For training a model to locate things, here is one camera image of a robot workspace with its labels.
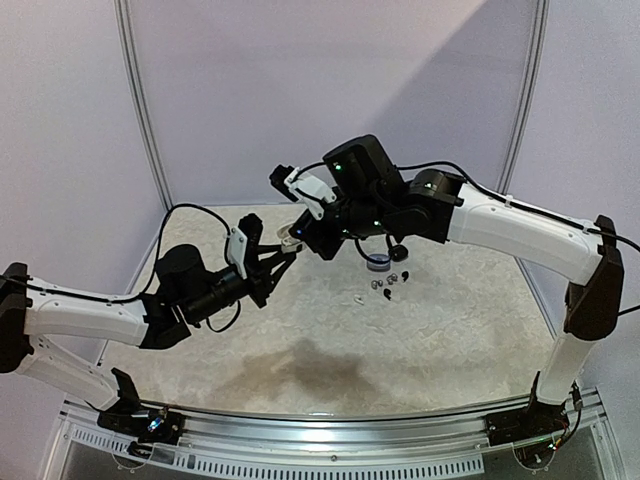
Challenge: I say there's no right frame post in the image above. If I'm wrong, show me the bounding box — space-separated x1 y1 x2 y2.
497 0 550 193

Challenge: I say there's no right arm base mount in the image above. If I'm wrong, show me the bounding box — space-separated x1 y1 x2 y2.
484 373 583 449

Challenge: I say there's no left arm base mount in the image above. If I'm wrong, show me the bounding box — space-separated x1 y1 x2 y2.
97 368 186 459

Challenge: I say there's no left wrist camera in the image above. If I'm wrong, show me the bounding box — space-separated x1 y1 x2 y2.
226 213 263 280

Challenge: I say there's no frame post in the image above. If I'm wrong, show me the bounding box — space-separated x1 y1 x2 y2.
497 0 550 193
113 0 174 211

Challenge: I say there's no purple round charging case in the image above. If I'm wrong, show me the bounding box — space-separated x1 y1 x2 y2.
366 253 391 272

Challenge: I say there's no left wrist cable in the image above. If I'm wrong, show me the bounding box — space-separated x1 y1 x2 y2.
127 202 234 301

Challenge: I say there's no black charging case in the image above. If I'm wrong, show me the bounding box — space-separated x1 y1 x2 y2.
388 244 409 262

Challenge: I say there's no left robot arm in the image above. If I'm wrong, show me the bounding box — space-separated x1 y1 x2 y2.
1 214 303 434

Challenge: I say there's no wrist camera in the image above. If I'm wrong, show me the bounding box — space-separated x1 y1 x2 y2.
226 213 263 280
269 165 337 220

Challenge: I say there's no aluminium front rail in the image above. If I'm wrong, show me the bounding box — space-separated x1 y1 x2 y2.
44 389 626 479

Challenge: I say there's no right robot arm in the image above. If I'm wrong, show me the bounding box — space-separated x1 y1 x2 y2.
283 135 625 436

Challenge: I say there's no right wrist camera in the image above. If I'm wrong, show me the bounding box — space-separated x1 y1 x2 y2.
269 165 337 220

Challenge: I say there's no left frame post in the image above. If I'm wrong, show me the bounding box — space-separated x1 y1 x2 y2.
113 0 174 211

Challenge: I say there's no white earbud charging case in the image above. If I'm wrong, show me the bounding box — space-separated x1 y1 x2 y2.
276 223 304 254

